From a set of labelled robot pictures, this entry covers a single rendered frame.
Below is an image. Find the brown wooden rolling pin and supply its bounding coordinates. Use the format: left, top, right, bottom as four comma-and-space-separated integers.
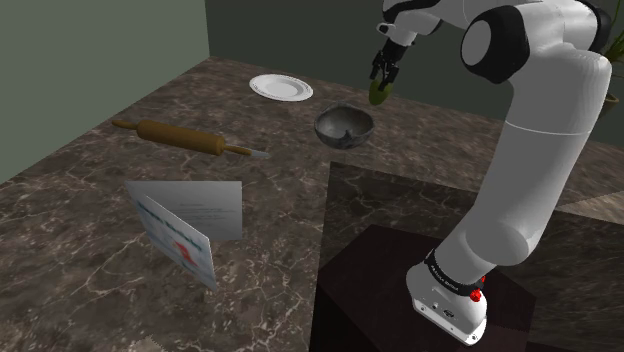
111, 118, 271, 160

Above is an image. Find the potted green plant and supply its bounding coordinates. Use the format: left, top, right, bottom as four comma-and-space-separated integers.
597, 33, 624, 121

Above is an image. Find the dark grey bowl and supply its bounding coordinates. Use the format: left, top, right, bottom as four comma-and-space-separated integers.
314, 101, 376, 150

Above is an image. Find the dark robot stand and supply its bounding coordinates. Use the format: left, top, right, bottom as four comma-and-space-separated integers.
308, 223, 537, 352

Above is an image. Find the open white greeting card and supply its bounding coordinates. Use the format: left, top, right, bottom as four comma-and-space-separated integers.
124, 180, 243, 293

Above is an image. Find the white plate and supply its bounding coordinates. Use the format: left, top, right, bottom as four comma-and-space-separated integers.
248, 73, 315, 103

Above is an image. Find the green round fruit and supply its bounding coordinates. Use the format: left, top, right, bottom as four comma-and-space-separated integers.
368, 77, 394, 106

